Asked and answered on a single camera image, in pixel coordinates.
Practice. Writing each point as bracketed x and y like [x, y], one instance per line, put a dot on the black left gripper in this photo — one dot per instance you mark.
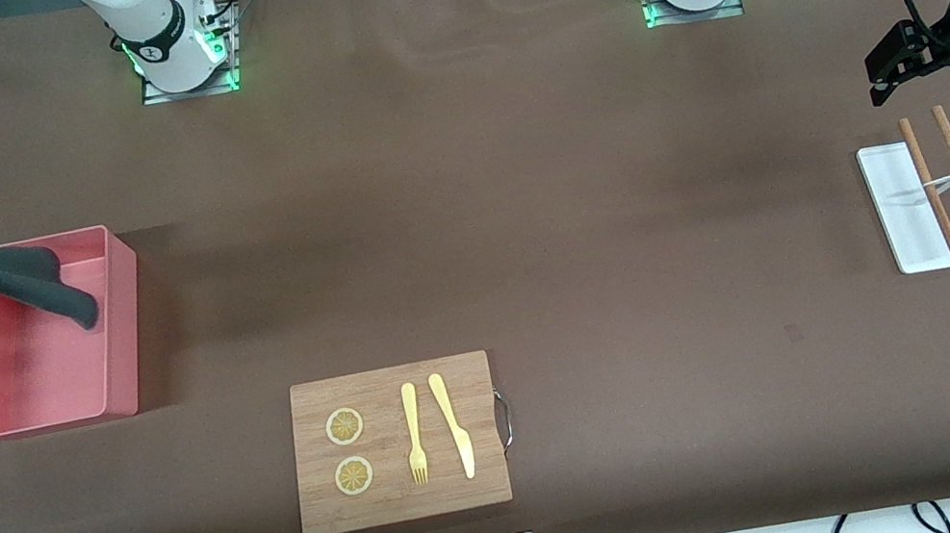
[937, 42]

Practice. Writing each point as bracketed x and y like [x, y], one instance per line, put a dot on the dark grey cloth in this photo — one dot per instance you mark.
[28, 282]

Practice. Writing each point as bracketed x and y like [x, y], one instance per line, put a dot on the white rubber band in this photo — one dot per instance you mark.
[948, 178]

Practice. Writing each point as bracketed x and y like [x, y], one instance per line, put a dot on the white rectangular tray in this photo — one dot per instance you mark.
[902, 220]

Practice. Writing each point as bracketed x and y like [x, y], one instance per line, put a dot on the pink plastic bin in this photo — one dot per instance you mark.
[30, 403]

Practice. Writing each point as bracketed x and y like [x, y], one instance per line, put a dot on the lemon slice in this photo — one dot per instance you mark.
[354, 476]
[344, 426]

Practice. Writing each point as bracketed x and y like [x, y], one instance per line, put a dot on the yellow fork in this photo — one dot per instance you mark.
[411, 414]

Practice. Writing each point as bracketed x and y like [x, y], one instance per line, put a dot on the wooden cutting board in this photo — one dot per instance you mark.
[404, 504]

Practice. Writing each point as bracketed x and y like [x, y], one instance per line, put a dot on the yellow knife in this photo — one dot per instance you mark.
[458, 435]

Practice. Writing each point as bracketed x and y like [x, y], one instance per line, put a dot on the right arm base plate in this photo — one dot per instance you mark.
[195, 91]

